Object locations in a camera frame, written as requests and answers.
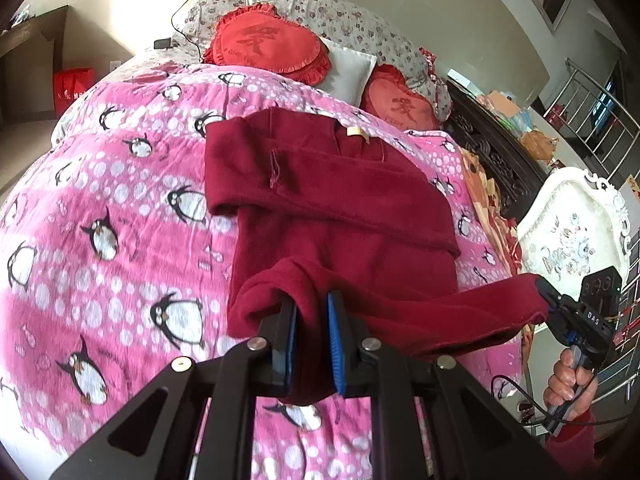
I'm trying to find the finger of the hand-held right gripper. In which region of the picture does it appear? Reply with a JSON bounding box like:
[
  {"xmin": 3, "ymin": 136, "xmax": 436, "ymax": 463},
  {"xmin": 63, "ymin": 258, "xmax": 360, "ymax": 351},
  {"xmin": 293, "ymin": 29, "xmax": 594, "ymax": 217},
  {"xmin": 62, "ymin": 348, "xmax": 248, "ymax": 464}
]
[
  {"xmin": 534, "ymin": 275, "xmax": 564, "ymax": 305},
  {"xmin": 543, "ymin": 303, "xmax": 569, "ymax": 335}
]

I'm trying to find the dark carved wooden headboard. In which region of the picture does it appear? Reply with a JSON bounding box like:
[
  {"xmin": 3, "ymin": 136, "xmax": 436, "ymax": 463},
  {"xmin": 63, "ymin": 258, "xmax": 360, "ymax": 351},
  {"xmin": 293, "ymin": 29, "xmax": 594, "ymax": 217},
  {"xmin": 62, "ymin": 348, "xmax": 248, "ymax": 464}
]
[{"xmin": 442, "ymin": 77, "xmax": 551, "ymax": 221}]

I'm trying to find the large floral pillow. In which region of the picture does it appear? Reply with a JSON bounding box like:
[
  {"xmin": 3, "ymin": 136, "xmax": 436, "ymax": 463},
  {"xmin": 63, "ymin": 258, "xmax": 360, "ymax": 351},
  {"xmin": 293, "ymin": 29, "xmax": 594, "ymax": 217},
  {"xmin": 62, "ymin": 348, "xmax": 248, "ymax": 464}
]
[{"xmin": 245, "ymin": 0, "xmax": 453, "ymax": 122}]

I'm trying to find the white pillow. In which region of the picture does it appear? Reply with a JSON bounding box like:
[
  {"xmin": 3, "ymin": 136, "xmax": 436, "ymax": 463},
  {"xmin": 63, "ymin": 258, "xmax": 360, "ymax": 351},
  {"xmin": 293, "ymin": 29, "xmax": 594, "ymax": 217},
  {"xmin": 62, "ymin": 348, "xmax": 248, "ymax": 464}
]
[{"xmin": 317, "ymin": 36, "xmax": 378, "ymax": 107}]

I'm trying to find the large red heart cushion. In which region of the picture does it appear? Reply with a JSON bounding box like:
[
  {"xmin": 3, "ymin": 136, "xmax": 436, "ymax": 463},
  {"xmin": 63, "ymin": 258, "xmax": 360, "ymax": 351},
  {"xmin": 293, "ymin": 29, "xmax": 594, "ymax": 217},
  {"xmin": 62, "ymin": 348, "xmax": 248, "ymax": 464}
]
[{"xmin": 202, "ymin": 2, "xmax": 333, "ymax": 86}]

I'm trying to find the small red heart cushion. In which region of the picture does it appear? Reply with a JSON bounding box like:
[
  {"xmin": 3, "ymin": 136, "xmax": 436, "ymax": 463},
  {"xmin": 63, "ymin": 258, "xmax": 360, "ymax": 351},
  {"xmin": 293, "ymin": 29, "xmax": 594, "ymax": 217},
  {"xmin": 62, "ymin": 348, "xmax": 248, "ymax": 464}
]
[{"xmin": 360, "ymin": 63, "xmax": 442, "ymax": 131}]

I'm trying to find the small floral pillow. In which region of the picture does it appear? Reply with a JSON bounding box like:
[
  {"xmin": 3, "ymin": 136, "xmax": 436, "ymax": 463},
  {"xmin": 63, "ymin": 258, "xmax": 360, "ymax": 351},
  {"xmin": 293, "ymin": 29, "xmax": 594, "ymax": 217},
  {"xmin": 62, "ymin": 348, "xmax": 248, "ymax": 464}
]
[{"xmin": 170, "ymin": 0, "xmax": 251, "ymax": 57}]

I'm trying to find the orange floral sheet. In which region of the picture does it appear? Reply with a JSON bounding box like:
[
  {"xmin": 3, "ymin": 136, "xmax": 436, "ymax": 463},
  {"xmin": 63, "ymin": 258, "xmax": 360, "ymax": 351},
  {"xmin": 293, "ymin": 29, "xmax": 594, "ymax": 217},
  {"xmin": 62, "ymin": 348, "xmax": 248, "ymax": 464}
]
[{"xmin": 460, "ymin": 147, "xmax": 526, "ymax": 282}]

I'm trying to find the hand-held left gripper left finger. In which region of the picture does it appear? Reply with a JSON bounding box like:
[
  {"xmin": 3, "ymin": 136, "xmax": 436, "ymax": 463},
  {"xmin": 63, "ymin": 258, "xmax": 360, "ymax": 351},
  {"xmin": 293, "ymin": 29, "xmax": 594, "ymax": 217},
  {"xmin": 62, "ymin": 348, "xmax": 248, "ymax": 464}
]
[{"xmin": 50, "ymin": 297, "xmax": 301, "ymax": 480}]

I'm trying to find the pile of packets on headboard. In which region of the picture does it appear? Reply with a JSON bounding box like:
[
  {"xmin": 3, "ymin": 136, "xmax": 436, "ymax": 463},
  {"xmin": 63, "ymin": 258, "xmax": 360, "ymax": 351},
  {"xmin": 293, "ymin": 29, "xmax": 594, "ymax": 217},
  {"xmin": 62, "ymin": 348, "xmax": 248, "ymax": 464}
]
[{"xmin": 475, "ymin": 87, "xmax": 567, "ymax": 167}]

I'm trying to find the pink penguin print blanket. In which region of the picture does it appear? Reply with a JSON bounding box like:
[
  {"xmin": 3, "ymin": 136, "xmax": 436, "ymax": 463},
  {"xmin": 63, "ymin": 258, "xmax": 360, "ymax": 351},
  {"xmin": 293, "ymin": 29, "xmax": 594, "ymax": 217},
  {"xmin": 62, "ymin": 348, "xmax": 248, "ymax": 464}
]
[{"xmin": 0, "ymin": 62, "xmax": 531, "ymax": 480}]

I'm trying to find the red shopping bag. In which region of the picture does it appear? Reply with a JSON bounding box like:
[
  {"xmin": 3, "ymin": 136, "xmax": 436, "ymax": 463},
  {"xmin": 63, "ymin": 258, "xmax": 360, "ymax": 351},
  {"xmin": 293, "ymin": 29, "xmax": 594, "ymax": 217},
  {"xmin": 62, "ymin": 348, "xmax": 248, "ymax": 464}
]
[{"xmin": 52, "ymin": 67, "xmax": 96, "ymax": 117}]

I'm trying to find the person's right forearm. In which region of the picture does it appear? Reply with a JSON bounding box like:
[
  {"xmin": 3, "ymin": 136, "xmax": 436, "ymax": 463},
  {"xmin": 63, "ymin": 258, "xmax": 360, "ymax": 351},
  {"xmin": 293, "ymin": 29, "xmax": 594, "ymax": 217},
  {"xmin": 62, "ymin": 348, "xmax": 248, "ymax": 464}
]
[{"xmin": 542, "ymin": 400, "xmax": 602, "ymax": 472}]

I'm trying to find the dark wooden cabinet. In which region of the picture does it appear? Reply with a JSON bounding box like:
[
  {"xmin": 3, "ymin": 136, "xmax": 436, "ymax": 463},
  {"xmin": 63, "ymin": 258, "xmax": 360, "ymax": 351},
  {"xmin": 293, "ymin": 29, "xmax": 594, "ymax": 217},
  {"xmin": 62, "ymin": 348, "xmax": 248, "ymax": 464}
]
[{"xmin": 0, "ymin": 5, "xmax": 69, "ymax": 122}]

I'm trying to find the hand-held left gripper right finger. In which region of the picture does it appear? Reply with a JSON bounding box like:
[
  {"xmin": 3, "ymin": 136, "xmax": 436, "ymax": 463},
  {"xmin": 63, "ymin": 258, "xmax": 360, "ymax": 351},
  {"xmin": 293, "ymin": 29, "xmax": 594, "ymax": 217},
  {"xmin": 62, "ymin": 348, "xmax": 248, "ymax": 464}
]
[{"xmin": 326, "ymin": 290, "xmax": 566, "ymax": 480}]

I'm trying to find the dark red sweater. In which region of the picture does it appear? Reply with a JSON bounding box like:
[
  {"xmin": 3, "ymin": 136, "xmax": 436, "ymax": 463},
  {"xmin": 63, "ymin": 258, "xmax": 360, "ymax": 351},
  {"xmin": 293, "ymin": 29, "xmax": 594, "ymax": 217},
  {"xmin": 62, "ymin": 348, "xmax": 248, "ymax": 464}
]
[{"xmin": 204, "ymin": 107, "xmax": 551, "ymax": 406}]

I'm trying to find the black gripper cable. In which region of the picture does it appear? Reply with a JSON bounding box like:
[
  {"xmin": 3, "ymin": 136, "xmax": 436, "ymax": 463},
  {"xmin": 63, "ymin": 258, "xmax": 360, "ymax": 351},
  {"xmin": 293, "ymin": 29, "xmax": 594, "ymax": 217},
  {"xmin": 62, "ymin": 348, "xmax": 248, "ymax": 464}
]
[{"xmin": 492, "ymin": 374, "xmax": 640, "ymax": 432}]

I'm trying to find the white ornate headboard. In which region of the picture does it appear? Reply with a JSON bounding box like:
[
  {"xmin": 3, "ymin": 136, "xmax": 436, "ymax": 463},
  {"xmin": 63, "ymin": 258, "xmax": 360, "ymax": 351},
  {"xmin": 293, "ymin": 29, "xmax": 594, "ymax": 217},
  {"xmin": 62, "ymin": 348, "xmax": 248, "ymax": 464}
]
[{"xmin": 515, "ymin": 166, "xmax": 634, "ymax": 287}]

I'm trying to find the person's right hand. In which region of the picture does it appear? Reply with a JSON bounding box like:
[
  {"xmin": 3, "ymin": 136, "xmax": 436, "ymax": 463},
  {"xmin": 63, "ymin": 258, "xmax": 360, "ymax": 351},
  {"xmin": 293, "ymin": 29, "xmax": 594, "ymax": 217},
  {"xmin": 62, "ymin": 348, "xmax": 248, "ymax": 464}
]
[{"xmin": 542, "ymin": 347, "xmax": 599, "ymax": 409}]

